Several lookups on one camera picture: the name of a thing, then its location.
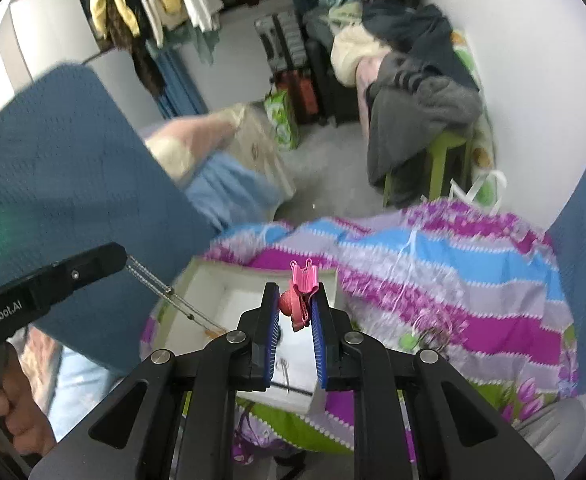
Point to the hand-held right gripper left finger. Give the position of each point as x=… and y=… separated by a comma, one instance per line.
x=273, y=330

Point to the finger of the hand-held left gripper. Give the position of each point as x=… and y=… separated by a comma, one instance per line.
x=93, y=265

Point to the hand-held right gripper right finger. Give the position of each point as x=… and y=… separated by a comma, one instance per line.
x=318, y=340

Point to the grey-green cardboard box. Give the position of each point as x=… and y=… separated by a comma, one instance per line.
x=243, y=305

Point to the pink hair clip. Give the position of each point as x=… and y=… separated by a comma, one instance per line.
x=303, y=280

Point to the person's left hand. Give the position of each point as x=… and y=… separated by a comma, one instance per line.
x=23, y=410

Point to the blue ribbed cushion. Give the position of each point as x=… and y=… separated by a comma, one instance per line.
x=73, y=185

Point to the thin metal bangles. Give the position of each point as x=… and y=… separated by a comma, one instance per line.
x=435, y=342

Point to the light blue bedding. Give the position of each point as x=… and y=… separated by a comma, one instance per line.
x=233, y=195

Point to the pink pillow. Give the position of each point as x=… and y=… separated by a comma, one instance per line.
x=188, y=140

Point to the colourful striped floral blanket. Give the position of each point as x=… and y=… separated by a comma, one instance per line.
x=473, y=285

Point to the clear plastic bedding bag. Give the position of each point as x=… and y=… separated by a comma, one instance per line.
x=263, y=155

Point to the blue curtain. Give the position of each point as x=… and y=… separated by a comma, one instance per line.
x=180, y=85

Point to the green shopping bag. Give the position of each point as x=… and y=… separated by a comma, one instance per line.
x=282, y=120

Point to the white wardrobe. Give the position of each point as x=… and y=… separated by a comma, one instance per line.
x=48, y=35

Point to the green plastic stool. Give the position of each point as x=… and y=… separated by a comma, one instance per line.
x=445, y=142

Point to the red suitcase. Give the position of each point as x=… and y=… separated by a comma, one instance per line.
x=298, y=95

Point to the grey sweatshirt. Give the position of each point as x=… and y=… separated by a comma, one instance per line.
x=413, y=110

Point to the floral folded mat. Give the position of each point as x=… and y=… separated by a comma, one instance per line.
x=483, y=135

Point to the cream fleece garment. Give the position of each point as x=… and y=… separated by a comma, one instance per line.
x=353, y=55

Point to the grey hard suitcase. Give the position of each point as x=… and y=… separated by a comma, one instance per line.
x=280, y=42

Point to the navy jacket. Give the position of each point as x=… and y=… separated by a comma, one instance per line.
x=423, y=35

